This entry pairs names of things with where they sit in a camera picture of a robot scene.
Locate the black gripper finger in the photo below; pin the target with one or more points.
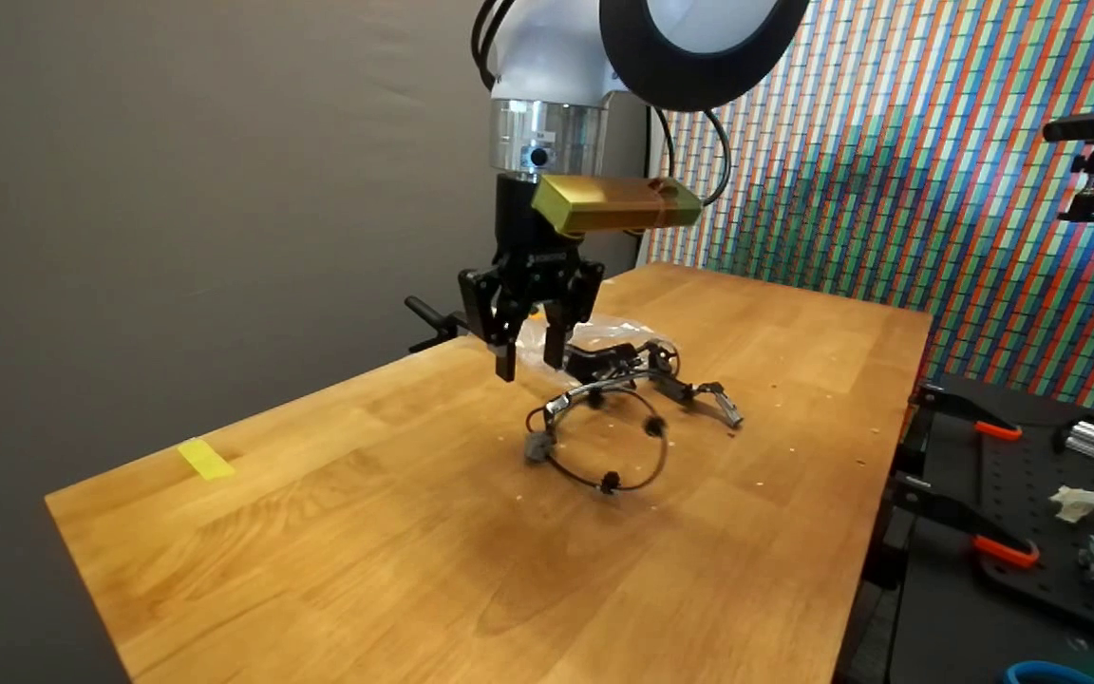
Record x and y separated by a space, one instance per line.
555 343
508 347

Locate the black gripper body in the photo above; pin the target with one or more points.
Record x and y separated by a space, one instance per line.
527 242

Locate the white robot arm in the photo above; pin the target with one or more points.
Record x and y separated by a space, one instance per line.
547 51

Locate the black table clamp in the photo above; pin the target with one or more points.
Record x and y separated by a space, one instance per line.
430 315

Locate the yellow tape strip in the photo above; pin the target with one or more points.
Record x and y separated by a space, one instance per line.
208 461

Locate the multicolour patterned backdrop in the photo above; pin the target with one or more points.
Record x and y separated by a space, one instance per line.
950 192

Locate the black perforated board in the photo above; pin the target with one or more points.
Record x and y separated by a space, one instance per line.
1026 489

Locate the white crumpled wad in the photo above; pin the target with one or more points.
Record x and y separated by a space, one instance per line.
1078 501

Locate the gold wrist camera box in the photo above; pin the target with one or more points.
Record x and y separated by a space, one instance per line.
608 201

